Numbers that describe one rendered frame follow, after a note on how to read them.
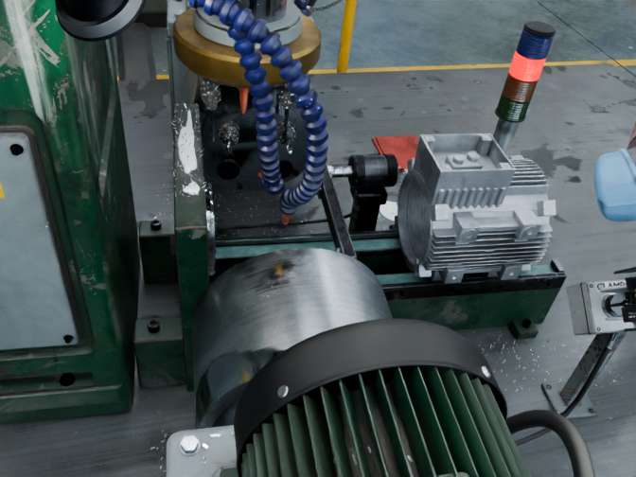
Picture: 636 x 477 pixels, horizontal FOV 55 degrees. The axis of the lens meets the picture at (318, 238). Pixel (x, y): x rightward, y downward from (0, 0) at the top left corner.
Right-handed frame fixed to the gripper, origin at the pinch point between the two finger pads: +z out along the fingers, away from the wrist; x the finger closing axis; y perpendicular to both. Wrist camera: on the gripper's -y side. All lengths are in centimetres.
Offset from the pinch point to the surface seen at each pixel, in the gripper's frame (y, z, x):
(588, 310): 3.5, 2.7, 0.4
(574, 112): -56, 80, -61
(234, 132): 48, 28, -35
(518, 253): 4.5, 16.8, -10.2
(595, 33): -237, 290, -210
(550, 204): 0.8, 11.7, -16.7
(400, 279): 21.4, 26.5, -8.2
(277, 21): 45, -8, -35
